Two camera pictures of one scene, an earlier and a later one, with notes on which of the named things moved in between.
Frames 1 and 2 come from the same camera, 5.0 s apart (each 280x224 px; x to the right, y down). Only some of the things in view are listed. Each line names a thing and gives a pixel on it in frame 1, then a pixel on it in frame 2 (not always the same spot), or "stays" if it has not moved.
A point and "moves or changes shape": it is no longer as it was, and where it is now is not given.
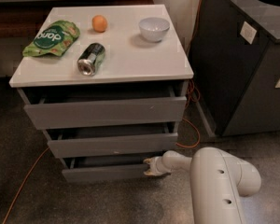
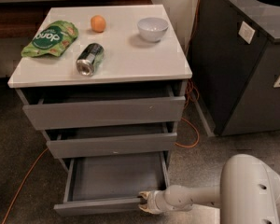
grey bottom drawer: x=102 y=169 moves or changes shape
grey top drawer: x=76 y=106 stays
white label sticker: x=247 y=33 stays
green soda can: x=91 y=59 stays
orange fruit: x=99 y=23 stays
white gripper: x=155 y=167 -> x=154 y=201
